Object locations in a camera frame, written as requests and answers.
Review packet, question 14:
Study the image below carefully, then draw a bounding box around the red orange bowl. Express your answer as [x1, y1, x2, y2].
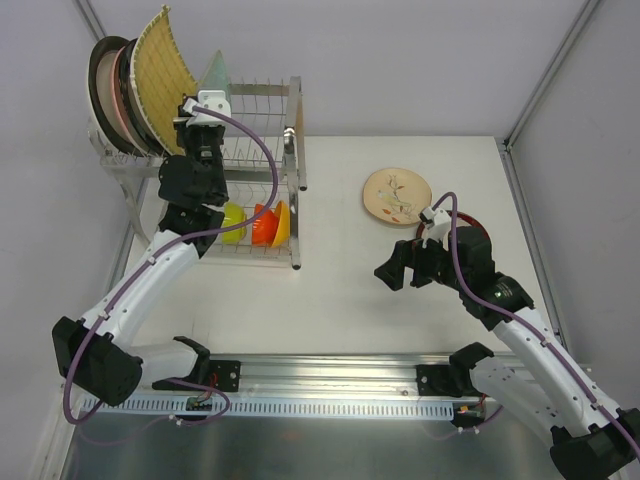
[251, 204, 279, 246]

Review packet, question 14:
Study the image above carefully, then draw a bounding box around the steel two-tier dish rack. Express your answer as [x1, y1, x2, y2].
[88, 76, 307, 270]

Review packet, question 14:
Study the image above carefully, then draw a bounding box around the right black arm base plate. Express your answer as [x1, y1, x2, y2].
[415, 364, 455, 397]

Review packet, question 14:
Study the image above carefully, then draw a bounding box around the yellow orange bowl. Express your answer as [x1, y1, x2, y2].
[270, 200, 291, 248]

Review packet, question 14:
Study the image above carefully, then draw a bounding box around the cream plate with red rim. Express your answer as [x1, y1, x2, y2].
[415, 211, 490, 239]

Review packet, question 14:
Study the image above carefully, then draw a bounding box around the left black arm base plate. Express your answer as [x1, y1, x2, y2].
[152, 358, 241, 393]

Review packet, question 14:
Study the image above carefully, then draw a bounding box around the lime green bowl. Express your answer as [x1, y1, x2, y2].
[222, 202, 247, 245]

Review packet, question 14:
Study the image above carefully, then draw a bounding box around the white slotted cable duct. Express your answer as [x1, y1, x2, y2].
[99, 394, 454, 421]

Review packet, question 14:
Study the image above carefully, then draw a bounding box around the cream plate dark patterned rim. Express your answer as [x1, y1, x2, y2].
[117, 38, 165, 157]

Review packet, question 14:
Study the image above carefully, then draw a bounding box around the beige oval floral plate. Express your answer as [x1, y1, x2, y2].
[362, 168, 433, 227]

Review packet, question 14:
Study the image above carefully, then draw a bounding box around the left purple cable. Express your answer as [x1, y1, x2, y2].
[62, 103, 280, 429]

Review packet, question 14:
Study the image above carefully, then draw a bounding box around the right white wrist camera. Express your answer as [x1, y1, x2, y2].
[420, 207, 452, 251]

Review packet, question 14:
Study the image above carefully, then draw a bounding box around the pink and cream floral plate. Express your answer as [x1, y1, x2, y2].
[111, 47, 146, 154]

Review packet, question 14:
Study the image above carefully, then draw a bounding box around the aluminium mounting rail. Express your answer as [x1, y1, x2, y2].
[59, 352, 551, 406]

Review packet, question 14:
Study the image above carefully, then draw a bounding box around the cream plate with metallic rim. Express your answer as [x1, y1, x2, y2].
[87, 36, 139, 155]

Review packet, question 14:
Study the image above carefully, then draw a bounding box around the teal square plate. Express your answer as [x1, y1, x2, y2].
[198, 50, 231, 98]

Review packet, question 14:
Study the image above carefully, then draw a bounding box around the yellow woven bamboo mat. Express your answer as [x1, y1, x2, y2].
[130, 5, 197, 155]

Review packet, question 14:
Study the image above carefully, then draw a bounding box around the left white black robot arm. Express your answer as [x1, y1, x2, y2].
[52, 90, 231, 407]

